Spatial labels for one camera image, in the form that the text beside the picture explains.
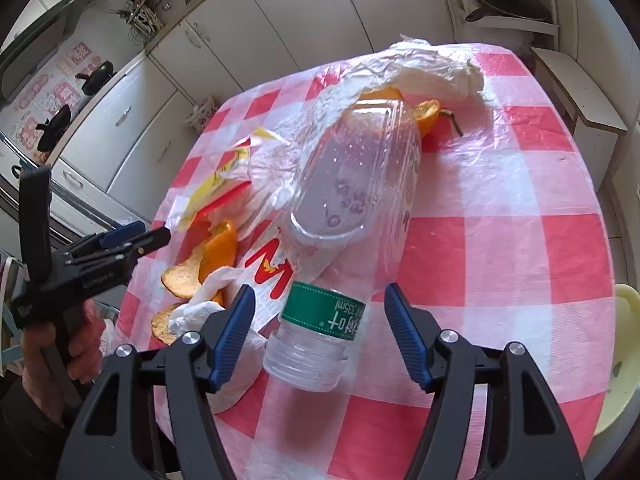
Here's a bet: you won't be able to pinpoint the red white checkered tablecloth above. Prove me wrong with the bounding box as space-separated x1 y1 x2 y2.
115 42 616 480

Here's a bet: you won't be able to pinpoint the person's left forearm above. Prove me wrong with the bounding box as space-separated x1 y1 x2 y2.
0 375 101 480

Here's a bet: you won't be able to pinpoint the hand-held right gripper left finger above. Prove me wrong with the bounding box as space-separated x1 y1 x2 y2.
56 284 257 480

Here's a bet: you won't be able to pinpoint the pale plastic basin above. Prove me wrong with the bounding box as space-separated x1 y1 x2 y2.
592 282 640 436

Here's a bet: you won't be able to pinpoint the pale orange peel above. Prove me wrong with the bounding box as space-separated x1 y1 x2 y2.
160 247 213 300

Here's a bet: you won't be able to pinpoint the white folding stool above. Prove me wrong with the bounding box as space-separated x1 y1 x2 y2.
450 0 561 53

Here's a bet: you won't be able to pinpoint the person's left hand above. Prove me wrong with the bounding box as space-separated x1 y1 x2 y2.
20 302 107 386

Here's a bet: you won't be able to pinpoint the clear plastic bottle green label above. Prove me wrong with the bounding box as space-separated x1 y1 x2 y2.
262 100 423 393

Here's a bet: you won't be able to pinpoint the black wok with lid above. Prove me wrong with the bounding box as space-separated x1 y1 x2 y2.
465 0 551 23

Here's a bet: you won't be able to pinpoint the floral wastebasket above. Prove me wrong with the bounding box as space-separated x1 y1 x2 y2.
184 97 221 136

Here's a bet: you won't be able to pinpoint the white printed plastic bag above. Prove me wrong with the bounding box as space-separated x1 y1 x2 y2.
165 35 487 413

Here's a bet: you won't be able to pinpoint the dark green fruit stem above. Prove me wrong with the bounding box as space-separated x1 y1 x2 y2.
440 109 465 137

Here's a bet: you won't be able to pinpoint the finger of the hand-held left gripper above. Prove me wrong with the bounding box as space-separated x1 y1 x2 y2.
67 221 147 257
75 226 172 267

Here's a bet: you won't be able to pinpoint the curled orange peel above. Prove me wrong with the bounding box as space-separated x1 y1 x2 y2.
198 219 239 286

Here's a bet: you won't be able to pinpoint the glass range hood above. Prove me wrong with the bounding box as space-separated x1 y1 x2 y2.
0 0 108 101

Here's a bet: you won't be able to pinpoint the small round orange peel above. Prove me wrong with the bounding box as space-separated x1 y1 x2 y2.
151 302 183 347

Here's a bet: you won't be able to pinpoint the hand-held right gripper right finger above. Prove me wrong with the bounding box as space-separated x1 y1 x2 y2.
384 283 586 480

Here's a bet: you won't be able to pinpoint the yellow red wrapper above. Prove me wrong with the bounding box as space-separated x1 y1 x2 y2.
180 127 288 228

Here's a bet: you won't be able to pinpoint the white kitchen cabinets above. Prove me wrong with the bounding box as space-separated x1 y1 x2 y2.
47 0 461 221

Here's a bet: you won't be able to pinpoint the white tissue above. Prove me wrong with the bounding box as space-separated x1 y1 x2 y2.
169 266 246 346

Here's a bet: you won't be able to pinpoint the white wooden stool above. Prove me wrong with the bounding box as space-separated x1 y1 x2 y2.
530 46 628 193

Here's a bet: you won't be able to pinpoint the kitchen utensil rack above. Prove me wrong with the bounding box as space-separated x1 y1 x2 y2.
115 0 166 46

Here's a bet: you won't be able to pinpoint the black pan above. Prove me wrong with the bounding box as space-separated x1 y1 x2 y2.
75 60 116 97
35 104 73 153

